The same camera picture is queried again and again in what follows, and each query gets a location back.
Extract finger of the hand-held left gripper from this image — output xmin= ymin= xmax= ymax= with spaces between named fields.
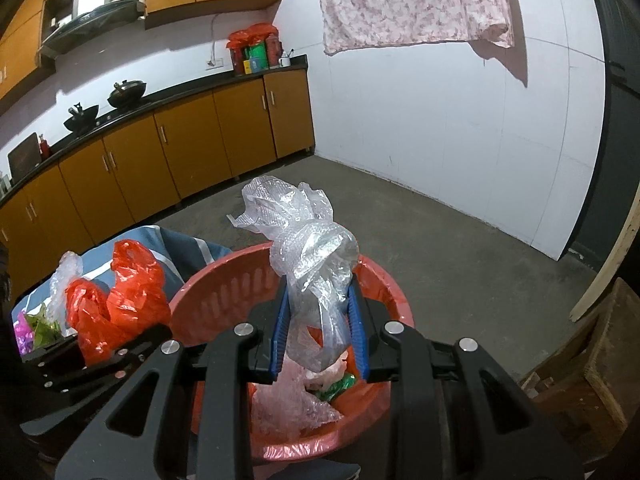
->
xmin=20 ymin=324 xmax=174 ymax=411

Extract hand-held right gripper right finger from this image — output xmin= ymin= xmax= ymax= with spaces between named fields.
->
xmin=347 ymin=281 xmax=584 ymax=480

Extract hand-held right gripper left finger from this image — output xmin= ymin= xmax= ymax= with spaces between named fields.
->
xmin=55 ymin=275 xmax=289 ymax=480

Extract white plastic bag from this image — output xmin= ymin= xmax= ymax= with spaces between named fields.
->
xmin=249 ymin=360 xmax=347 ymax=442
xmin=304 ymin=354 xmax=349 ymax=387
xmin=48 ymin=251 xmax=85 ymax=334

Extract green plastic bag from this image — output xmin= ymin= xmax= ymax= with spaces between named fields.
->
xmin=317 ymin=372 xmax=357 ymax=404

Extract red plastic bag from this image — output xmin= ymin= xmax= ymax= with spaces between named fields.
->
xmin=65 ymin=239 xmax=172 ymax=367

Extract red plastic basket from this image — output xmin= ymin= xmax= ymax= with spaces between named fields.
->
xmin=168 ymin=242 xmax=415 ymax=464

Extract clear plastic bag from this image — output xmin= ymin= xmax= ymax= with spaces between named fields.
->
xmin=226 ymin=175 xmax=361 ymax=374

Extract yellow-green snack packet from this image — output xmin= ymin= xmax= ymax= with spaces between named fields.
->
xmin=27 ymin=304 xmax=64 ymax=347

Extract pink wrapper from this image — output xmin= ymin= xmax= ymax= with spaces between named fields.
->
xmin=14 ymin=309 xmax=39 ymax=354

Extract blue white striped cloth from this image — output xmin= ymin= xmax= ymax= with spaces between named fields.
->
xmin=12 ymin=224 xmax=236 ymax=357

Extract wooden base cabinets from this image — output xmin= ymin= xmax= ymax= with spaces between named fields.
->
xmin=0 ymin=68 xmax=316 ymax=257

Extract dark cutting board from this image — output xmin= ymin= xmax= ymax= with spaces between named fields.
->
xmin=7 ymin=132 xmax=42 ymax=184

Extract wooden stool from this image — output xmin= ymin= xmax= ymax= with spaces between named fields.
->
xmin=519 ymin=277 xmax=640 ymax=442

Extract black wok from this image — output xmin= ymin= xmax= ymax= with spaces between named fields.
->
xmin=63 ymin=103 xmax=100 ymax=134

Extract black kitchen countertop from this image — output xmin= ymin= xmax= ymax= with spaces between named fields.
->
xmin=0 ymin=54 xmax=309 ymax=207

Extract green box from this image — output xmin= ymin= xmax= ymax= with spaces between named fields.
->
xmin=247 ymin=43 xmax=269 ymax=72

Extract black pot with lid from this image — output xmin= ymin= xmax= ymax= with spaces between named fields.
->
xmin=107 ymin=79 xmax=149 ymax=110

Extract red bag on containers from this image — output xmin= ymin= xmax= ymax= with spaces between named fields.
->
xmin=227 ymin=23 xmax=279 ymax=49

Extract pink floral hanging cloth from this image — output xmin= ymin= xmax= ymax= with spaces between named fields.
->
xmin=310 ymin=0 xmax=516 ymax=57

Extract steel range hood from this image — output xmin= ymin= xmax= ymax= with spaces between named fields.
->
xmin=37 ymin=0 xmax=147 ymax=59

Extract dark grey door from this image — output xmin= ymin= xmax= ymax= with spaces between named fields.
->
xmin=557 ymin=0 xmax=640 ymax=272

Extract white wooden frame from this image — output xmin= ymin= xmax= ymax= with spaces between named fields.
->
xmin=568 ymin=204 xmax=640 ymax=324

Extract white power cable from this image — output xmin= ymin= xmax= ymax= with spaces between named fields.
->
xmin=209 ymin=12 xmax=236 ymax=64

